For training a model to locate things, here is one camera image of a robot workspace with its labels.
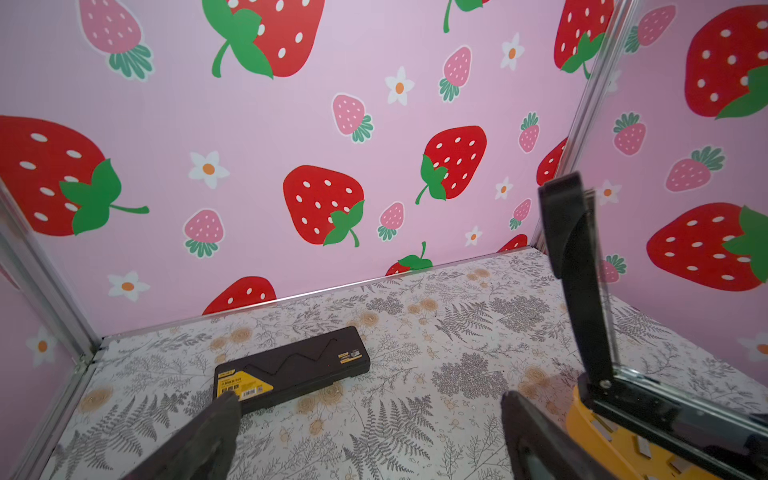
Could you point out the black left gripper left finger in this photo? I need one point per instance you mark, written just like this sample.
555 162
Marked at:
203 449

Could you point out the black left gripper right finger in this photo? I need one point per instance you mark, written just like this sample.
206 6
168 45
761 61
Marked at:
540 449

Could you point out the yellow plastic tray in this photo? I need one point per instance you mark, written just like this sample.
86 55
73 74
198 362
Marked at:
622 452

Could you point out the black tool case yellow label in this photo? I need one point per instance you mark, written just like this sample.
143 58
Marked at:
284 373

